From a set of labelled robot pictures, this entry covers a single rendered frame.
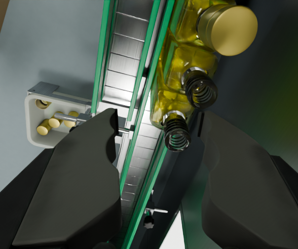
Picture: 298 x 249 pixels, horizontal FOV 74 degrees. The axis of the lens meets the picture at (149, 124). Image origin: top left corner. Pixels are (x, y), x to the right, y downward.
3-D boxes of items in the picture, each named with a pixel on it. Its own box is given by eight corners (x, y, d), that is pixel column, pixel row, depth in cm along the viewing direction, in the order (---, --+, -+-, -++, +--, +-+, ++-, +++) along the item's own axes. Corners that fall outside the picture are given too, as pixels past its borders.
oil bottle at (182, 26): (191, 34, 40) (223, 59, 22) (164, 26, 40) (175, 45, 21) (202, 2, 37) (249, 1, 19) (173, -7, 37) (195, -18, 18)
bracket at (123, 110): (130, 108, 56) (127, 120, 50) (96, 100, 55) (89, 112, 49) (132, 97, 55) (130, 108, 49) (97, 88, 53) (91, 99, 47)
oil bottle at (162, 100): (173, 87, 46) (186, 142, 28) (149, 81, 45) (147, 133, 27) (181, 63, 43) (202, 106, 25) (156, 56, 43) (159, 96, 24)
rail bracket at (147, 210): (164, 193, 65) (166, 233, 54) (143, 189, 65) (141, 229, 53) (167, 185, 63) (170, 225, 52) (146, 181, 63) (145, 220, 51)
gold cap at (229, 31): (226, 51, 19) (244, 63, 15) (192, 41, 19) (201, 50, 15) (244, 10, 17) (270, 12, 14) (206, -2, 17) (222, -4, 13)
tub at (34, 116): (106, 143, 70) (100, 159, 63) (40, 129, 68) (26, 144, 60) (114, 99, 62) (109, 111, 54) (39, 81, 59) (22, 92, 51)
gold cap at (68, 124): (68, 119, 64) (62, 126, 60) (68, 109, 62) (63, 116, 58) (79, 121, 64) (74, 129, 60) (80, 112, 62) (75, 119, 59)
